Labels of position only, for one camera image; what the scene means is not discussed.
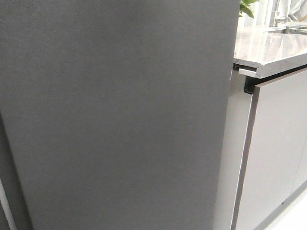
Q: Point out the steel kitchen faucet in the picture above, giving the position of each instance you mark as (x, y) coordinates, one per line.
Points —
(279, 14)

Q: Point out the dark grey fridge door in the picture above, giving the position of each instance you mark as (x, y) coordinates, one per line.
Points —
(13, 209)

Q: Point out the grey kitchen base cabinet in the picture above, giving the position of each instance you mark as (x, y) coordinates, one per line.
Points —
(264, 157)

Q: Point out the steel sink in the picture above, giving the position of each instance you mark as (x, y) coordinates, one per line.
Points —
(292, 28)

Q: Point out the white window curtain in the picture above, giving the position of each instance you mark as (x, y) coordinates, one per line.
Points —
(297, 11)

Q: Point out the grey stone countertop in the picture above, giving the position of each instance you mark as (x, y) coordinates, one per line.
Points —
(261, 52)

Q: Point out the green potted plant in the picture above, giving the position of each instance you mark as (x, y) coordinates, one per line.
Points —
(245, 8)

